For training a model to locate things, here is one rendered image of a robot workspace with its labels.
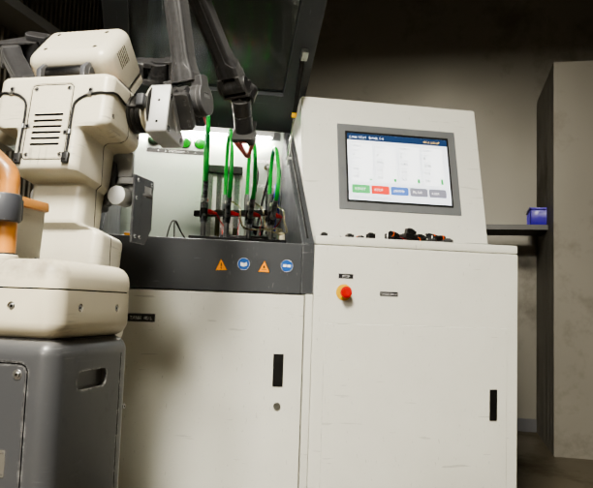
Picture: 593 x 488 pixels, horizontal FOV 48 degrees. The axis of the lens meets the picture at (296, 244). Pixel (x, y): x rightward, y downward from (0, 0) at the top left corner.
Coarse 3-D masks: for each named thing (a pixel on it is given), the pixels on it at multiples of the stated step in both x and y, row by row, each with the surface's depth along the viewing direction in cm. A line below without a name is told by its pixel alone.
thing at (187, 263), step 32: (128, 256) 203; (160, 256) 205; (192, 256) 206; (224, 256) 208; (256, 256) 210; (288, 256) 211; (160, 288) 204; (192, 288) 206; (224, 288) 207; (256, 288) 209; (288, 288) 211
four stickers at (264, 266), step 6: (240, 258) 209; (246, 258) 209; (216, 264) 207; (222, 264) 208; (240, 264) 209; (246, 264) 209; (258, 264) 210; (264, 264) 210; (282, 264) 211; (288, 264) 211; (216, 270) 207; (222, 270) 207; (258, 270) 209; (264, 270) 210; (282, 270) 211; (288, 270) 211
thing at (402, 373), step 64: (320, 128) 251; (448, 128) 261; (320, 192) 242; (320, 256) 213; (384, 256) 217; (448, 256) 220; (512, 256) 224; (320, 320) 211; (384, 320) 215; (448, 320) 218; (512, 320) 222; (320, 384) 210; (384, 384) 213; (448, 384) 216; (512, 384) 220; (320, 448) 208; (384, 448) 211; (448, 448) 215; (512, 448) 218
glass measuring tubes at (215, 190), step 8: (208, 168) 260; (216, 168) 260; (224, 168) 261; (240, 168) 262; (208, 176) 260; (216, 176) 263; (240, 176) 264; (208, 184) 260; (216, 184) 263; (240, 184) 264; (208, 192) 260; (216, 192) 261; (232, 192) 263; (240, 192) 264; (208, 200) 259; (216, 200) 260; (232, 200) 263; (208, 208) 259; (216, 208) 260; (232, 208) 263; (208, 224) 259; (216, 224) 259; (232, 224) 262; (208, 232) 258; (216, 232) 259; (232, 232) 262
